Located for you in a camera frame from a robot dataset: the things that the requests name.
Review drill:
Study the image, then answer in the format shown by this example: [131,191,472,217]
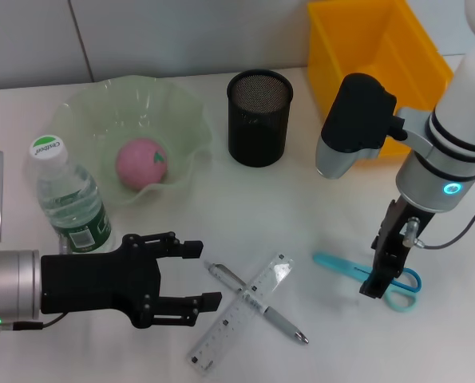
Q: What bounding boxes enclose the black mesh pen holder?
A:
[225,69,294,168]

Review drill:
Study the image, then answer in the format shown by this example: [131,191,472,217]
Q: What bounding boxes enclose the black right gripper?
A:
[358,194,437,301]

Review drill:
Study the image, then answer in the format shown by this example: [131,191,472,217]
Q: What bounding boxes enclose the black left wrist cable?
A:
[12,312,69,331]

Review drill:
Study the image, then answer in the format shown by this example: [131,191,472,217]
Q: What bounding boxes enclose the clear grey ballpoint pen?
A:
[204,261,311,345]

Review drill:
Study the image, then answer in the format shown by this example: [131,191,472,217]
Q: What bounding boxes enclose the pink toy peach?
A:
[114,137,170,192]

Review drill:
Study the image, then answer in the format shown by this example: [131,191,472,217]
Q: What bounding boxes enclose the yellow plastic bin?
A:
[305,0,456,162]

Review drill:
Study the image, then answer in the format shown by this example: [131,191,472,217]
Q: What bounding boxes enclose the transparent plastic ruler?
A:
[186,251,295,377]

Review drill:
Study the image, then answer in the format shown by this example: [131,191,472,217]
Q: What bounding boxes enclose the clear green-label water bottle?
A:
[28,134,113,256]

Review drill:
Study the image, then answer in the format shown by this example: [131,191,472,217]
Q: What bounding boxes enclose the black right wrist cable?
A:
[403,190,475,251]

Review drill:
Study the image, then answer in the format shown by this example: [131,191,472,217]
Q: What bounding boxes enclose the pale green glass fruit plate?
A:
[45,74,215,207]

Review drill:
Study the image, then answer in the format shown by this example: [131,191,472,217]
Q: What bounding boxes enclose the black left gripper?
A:
[40,231,223,330]

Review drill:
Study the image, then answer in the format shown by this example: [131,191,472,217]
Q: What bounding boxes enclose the blue capped scissors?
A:
[311,251,423,314]

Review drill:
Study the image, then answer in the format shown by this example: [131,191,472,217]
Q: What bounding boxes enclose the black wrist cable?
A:
[403,190,475,251]
[12,312,69,331]

